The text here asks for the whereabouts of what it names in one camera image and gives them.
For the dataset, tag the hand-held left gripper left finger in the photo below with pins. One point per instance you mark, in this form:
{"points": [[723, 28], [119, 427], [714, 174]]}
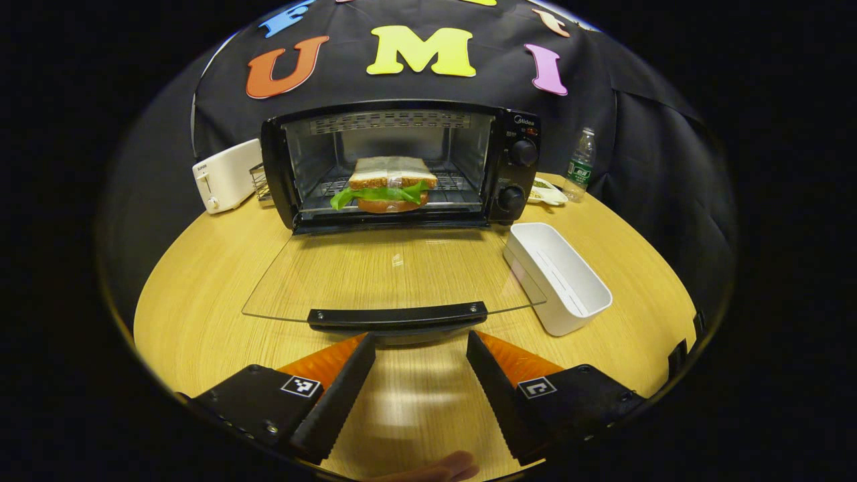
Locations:
{"points": [[341, 395]]}

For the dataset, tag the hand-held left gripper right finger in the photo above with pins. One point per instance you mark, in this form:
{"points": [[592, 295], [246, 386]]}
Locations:
{"points": [[502, 395]]}

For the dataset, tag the black electric oven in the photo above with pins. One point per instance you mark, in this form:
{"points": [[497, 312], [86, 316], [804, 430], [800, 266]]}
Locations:
{"points": [[519, 174]]}

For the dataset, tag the lettuce sandwich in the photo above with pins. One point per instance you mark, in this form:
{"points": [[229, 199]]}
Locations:
{"points": [[392, 177]]}

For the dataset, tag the white rectangular container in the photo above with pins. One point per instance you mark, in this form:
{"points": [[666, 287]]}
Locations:
{"points": [[556, 274]]}

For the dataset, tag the white divided plate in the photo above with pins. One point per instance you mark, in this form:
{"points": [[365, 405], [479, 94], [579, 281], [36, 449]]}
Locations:
{"points": [[548, 193]]}

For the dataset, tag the clear plastic water bottle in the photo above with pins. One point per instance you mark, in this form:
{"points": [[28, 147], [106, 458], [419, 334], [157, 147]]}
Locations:
{"points": [[580, 167]]}

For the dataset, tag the white toaster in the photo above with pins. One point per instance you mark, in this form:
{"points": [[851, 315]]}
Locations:
{"points": [[224, 177]]}

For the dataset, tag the black backdrop cloth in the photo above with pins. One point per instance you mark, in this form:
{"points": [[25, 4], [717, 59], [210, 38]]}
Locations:
{"points": [[415, 87]]}

